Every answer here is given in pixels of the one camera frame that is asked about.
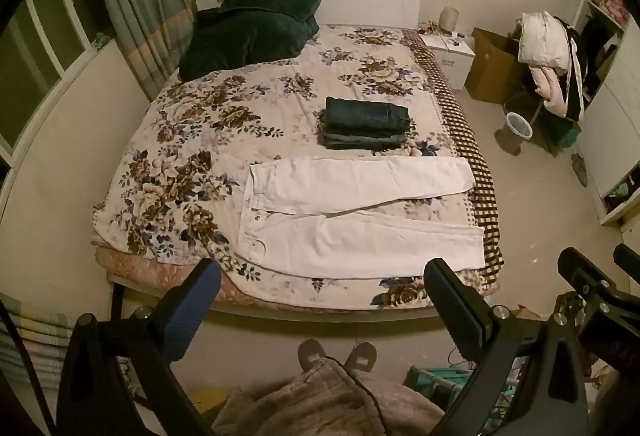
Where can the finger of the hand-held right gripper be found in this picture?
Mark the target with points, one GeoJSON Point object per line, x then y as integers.
{"type": "Point", "coordinates": [631, 263]}
{"type": "Point", "coordinates": [590, 278]}

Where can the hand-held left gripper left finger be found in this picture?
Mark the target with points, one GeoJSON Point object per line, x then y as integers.
{"type": "Point", "coordinates": [192, 311]}

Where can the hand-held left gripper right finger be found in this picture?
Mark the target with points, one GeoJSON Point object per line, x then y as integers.
{"type": "Point", "coordinates": [457, 311]}

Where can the white pants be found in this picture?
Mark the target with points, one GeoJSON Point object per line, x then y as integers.
{"type": "Point", "coordinates": [360, 216]}

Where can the dark green folded pants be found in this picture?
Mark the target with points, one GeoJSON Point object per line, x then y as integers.
{"type": "Point", "coordinates": [367, 115]}

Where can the teal rack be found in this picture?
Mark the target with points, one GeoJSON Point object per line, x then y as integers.
{"type": "Point", "coordinates": [440, 386]}

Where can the yellow object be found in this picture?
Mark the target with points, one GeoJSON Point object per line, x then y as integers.
{"type": "Point", "coordinates": [207, 401]}

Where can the person's right slipper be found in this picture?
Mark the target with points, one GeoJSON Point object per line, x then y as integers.
{"type": "Point", "coordinates": [362, 357]}

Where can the person's slipper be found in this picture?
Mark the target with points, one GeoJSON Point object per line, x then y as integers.
{"type": "Point", "coordinates": [312, 355]}
{"type": "Point", "coordinates": [362, 357]}

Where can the dark floor slippers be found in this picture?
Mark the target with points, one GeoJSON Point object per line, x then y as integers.
{"type": "Point", "coordinates": [581, 169]}

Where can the person's left slipper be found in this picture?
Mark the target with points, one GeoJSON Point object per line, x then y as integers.
{"type": "Point", "coordinates": [312, 355]}

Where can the white wardrobe shelf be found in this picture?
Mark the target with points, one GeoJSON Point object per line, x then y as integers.
{"type": "Point", "coordinates": [607, 125]}

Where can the striped folded cloth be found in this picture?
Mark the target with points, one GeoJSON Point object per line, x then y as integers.
{"type": "Point", "coordinates": [35, 346]}

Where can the round waste bin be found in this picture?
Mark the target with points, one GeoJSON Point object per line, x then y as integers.
{"type": "Point", "coordinates": [518, 130]}

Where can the brown checked bed sheet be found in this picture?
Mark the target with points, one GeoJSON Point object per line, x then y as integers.
{"type": "Point", "coordinates": [462, 130]}

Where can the floral bed blanket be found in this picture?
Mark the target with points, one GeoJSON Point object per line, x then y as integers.
{"type": "Point", "coordinates": [240, 125]}

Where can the pink garment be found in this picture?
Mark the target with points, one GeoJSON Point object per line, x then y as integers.
{"type": "Point", "coordinates": [550, 88]}

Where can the grey-blue folded jeans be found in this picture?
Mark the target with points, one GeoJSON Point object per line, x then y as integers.
{"type": "Point", "coordinates": [360, 140]}

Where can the cardboard box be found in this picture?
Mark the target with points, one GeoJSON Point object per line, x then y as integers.
{"type": "Point", "coordinates": [492, 65]}

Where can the white padded jacket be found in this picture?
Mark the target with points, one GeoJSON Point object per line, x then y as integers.
{"type": "Point", "coordinates": [542, 38]}

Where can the white nightstand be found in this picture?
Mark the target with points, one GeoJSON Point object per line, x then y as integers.
{"type": "Point", "coordinates": [452, 55]}

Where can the pink folded blanket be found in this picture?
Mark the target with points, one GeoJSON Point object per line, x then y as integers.
{"type": "Point", "coordinates": [609, 0]}

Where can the dark green pillows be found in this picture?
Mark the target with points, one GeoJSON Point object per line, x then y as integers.
{"type": "Point", "coordinates": [240, 40]}

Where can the beige table lamp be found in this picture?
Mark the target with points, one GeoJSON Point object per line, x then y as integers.
{"type": "Point", "coordinates": [449, 19]}

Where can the window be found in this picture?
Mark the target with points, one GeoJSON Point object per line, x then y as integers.
{"type": "Point", "coordinates": [45, 45]}

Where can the green striped curtain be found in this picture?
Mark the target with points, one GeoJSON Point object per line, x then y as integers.
{"type": "Point", "coordinates": [132, 5]}

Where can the dark green pillow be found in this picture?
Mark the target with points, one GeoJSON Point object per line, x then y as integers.
{"type": "Point", "coordinates": [272, 0]}

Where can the bed frame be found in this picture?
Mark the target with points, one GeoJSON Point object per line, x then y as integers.
{"type": "Point", "coordinates": [280, 311]}

